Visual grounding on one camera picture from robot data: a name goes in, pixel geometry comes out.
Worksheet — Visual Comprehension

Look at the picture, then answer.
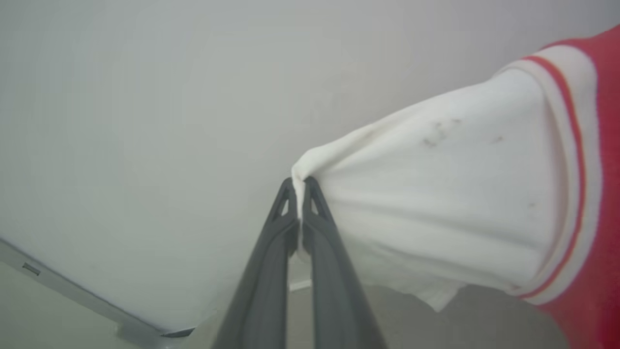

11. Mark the red and white garment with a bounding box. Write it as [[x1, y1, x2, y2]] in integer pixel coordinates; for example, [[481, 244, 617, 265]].
[[291, 24, 620, 349]]

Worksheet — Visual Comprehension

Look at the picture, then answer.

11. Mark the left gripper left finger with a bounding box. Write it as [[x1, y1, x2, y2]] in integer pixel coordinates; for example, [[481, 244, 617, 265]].
[[212, 177, 299, 349]]

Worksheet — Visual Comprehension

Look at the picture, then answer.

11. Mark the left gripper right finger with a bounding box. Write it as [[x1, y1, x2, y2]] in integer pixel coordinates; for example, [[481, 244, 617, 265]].
[[302, 176, 388, 349]]

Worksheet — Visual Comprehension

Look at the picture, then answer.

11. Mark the grey wall baseboard strip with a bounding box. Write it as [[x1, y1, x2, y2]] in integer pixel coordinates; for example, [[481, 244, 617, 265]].
[[0, 238, 195, 349]]

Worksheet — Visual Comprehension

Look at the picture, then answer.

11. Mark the grey fabric sofa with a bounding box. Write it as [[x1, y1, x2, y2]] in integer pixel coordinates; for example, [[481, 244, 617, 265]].
[[184, 284, 572, 349]]

